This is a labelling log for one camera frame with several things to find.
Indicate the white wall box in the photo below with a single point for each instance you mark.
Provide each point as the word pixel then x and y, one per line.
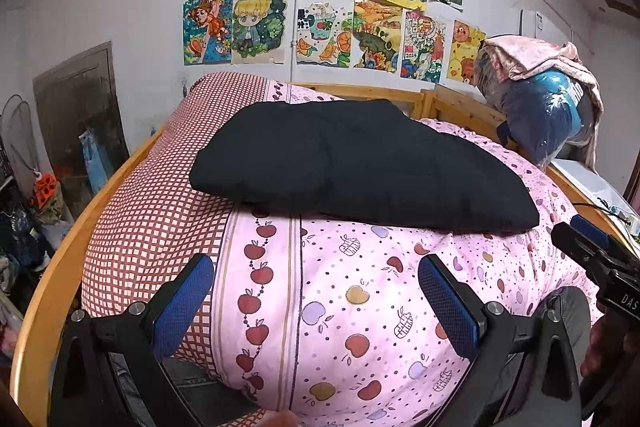
pixel 532 24

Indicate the black jacket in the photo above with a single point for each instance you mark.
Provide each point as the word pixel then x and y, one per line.
pixel 350 167

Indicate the orange toy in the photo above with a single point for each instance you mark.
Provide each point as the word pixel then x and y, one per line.
pixel 44 191

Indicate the pile of dark belongings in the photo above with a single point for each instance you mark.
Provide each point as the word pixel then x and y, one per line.
pixel 25 257

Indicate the person's right hand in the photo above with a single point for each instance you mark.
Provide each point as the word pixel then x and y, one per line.
pixel 595 349

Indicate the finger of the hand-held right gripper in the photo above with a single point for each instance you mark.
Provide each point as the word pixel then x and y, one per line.
pixel 590 227
pixel 572 247

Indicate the blue plastic bag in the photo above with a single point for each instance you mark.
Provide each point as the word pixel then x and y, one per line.
pixel 95 162

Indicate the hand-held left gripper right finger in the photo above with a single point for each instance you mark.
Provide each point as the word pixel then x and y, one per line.
pixel 450 307

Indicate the wooden bed frame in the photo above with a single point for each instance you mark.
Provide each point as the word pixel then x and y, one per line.
pixel 50 287

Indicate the fruit and turtles drawing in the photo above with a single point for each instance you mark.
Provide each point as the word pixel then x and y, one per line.
pixel 322 32

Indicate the landscape drawing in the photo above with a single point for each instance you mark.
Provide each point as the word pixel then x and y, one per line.
pixel 377 34

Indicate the girl on blue background drawing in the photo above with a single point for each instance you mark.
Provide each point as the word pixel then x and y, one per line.
pixel 207 27

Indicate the white table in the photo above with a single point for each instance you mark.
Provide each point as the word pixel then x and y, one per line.
pixel 595 187

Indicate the bear drawing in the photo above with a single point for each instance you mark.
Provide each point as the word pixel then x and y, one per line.
pixel 465 52

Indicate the pink floral cloth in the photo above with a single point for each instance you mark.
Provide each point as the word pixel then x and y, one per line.
pixel 530 54

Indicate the blond character drawing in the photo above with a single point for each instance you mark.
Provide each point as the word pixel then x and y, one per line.
pixel 257 27

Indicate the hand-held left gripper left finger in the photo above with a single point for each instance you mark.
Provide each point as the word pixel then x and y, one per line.
pixel 182 302

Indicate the pink apple-print quilt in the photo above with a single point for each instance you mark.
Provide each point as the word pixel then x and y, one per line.
pixel 350 307

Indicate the person's right leg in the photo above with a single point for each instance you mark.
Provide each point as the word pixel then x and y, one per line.
pixel 570 307

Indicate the city collage drawing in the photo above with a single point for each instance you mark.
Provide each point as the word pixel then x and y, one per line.
pixel 422 47

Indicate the grey metal door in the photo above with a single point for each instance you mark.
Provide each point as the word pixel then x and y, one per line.
pixel 75 107

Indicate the clear bag of blue bedding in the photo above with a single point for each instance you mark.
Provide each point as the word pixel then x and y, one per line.
pixel 540 112

